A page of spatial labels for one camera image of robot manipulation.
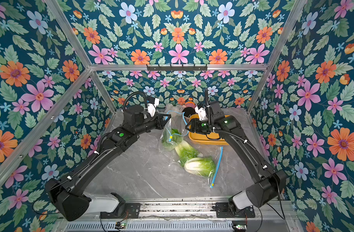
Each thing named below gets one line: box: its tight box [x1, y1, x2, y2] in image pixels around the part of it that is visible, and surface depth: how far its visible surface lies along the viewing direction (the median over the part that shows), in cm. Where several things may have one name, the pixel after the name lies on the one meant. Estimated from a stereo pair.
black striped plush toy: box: [182, 97, 197, 118], surface depth 117 cm
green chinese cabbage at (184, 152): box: [174, 140, 200, 168], surface depth 88 cm
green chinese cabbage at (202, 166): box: [184, 157, 216, 178], surface depth 83 cm
